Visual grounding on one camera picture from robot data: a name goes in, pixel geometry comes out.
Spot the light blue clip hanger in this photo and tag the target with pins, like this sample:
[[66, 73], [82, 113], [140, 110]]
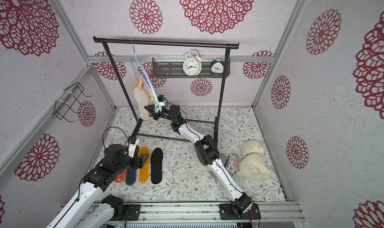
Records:
[[138, 67]]

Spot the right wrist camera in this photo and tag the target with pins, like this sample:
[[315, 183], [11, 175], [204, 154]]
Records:
[[161, 101]]

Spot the dark grey felt insole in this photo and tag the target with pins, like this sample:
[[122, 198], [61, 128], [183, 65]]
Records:
[[131, 174]]

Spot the white dotted foam insole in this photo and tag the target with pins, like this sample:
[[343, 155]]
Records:
[[157, 166]]

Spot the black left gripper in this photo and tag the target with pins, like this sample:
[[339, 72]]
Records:
[[137, 165]]

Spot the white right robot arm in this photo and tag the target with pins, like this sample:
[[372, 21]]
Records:
[[208, 155]]

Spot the small green alarm clock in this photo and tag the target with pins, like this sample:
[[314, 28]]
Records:
[[217, 67]]

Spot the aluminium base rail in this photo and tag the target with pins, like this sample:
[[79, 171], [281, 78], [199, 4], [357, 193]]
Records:
[[205, 212]]

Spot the black wire wall basket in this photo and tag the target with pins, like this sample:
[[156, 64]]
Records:
[[71, 96]]

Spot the orange yellow insole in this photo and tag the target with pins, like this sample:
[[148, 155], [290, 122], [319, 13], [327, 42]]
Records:
[[144, 174]]

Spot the white twin-bell alarm clock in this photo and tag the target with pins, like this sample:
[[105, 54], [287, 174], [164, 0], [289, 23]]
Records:
[[192, 65]]

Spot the yellow-edged grey felt insole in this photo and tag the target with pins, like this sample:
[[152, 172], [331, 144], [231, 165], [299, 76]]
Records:
[[142, 100]]

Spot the black metal clothes rack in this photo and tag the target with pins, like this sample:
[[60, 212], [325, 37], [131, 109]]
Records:
[[228, 47]]

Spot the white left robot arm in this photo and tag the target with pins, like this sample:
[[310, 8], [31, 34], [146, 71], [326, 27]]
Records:
[[117, 158]]

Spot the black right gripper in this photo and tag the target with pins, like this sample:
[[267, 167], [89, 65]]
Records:
[[155, 111]]

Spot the red translucent gel insole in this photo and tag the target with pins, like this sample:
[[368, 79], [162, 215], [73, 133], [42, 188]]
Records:
[[121, 177]]

